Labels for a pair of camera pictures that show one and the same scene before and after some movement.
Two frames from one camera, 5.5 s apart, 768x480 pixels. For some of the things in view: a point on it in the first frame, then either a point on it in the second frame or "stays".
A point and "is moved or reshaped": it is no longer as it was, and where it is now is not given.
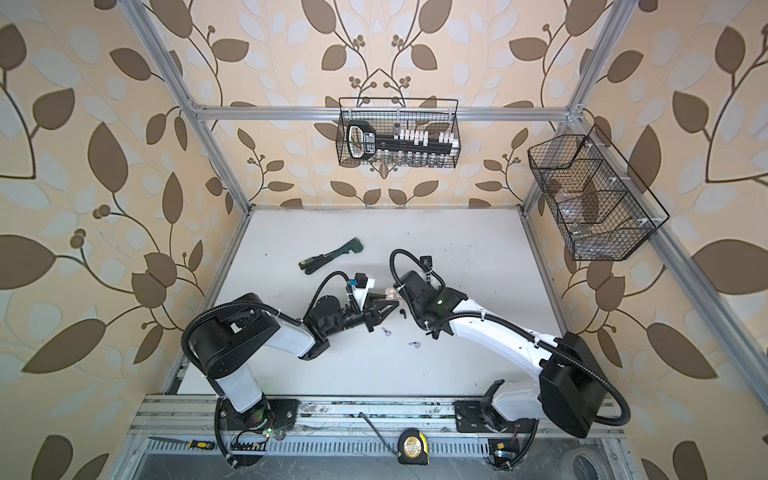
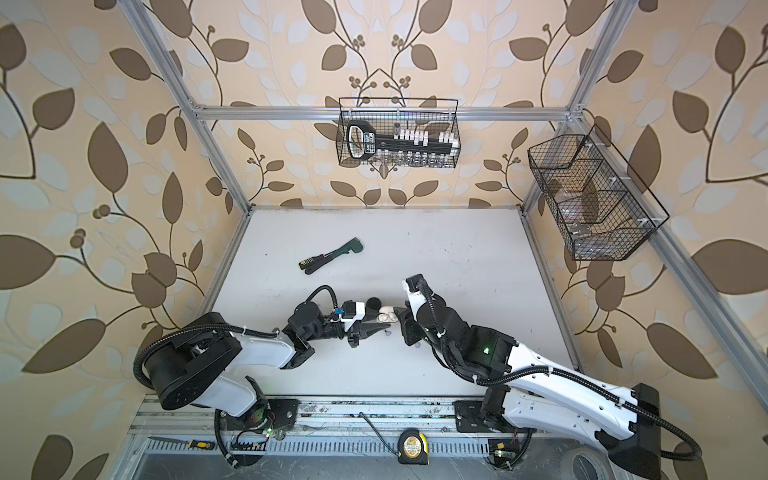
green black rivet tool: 310,265 stays
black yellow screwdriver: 311,261 stays
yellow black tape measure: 413,448 stays
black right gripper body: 418,317 -> 413,329
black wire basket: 596,216 stays
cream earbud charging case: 391,294 is moved or reshaped
